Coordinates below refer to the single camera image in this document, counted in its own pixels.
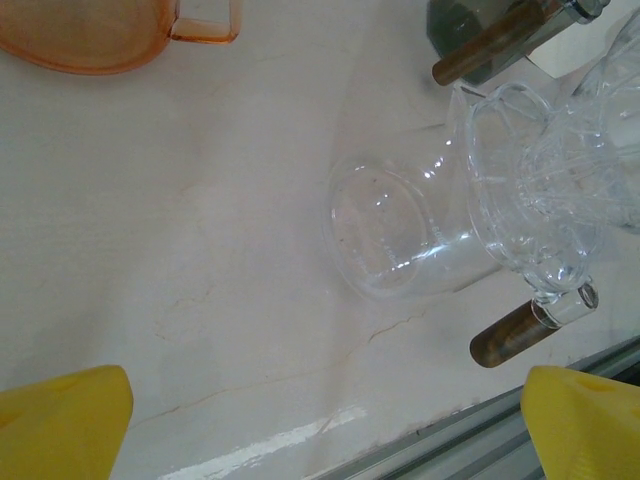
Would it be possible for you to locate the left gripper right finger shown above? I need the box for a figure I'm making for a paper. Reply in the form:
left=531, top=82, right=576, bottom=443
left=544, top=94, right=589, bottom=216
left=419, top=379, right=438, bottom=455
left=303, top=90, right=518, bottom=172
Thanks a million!
left=519, top=365, right=640, bottom=480

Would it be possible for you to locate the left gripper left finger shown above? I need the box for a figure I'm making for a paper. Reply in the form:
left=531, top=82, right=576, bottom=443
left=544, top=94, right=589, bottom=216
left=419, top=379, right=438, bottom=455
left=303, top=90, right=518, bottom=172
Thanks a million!
left=0, top=364, right=135, bottom=480

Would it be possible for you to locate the clear glass dripper wooden handle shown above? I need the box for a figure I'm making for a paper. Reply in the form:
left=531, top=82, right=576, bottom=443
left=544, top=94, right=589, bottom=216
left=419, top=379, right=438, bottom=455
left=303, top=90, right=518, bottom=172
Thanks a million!
left=462, top=9, right=640, bottom=374

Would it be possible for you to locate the orange glass carafe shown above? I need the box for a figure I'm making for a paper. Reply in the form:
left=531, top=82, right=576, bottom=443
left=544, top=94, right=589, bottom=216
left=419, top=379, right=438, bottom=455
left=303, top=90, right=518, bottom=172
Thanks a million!
left=0, top=0, right=244, bottom=76

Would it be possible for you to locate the grey smoked coffee dripper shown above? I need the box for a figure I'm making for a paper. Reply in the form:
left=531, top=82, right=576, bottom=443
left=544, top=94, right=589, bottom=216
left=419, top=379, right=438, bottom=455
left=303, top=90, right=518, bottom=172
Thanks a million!
left=562, top=0, right=614, bottom=22

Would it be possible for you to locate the grey glass server wooden handle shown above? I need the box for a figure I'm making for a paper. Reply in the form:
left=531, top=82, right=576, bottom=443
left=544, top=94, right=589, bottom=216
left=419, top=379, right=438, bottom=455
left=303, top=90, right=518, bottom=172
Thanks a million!
left=428, top=0, right=576, bottom=87

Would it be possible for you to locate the clear glass carafe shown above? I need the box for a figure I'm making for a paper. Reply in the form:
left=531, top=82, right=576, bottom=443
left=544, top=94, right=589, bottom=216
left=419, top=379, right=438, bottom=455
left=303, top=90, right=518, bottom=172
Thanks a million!
left=323, top=82, right=551, bottom=302

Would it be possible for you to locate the wide aluminium base rail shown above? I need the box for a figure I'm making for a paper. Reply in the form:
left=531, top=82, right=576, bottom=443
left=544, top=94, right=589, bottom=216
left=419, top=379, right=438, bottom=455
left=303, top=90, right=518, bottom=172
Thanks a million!
left=344, top=334, right=640, bottom=480

